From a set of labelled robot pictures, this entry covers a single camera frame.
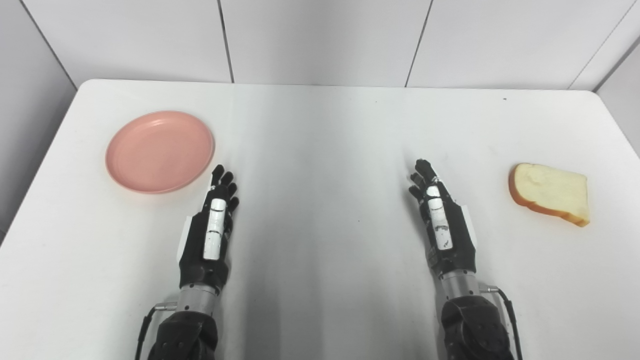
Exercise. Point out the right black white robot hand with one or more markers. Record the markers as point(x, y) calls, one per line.
point(442, 230)

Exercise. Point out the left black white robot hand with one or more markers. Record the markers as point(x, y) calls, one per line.
point(212, 235)

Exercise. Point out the pink round plate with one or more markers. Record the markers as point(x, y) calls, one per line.
point(160, 152)

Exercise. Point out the slice of white bread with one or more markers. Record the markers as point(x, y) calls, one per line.
point(550, 192)

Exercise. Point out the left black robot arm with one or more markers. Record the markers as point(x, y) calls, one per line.
point(192, 325)

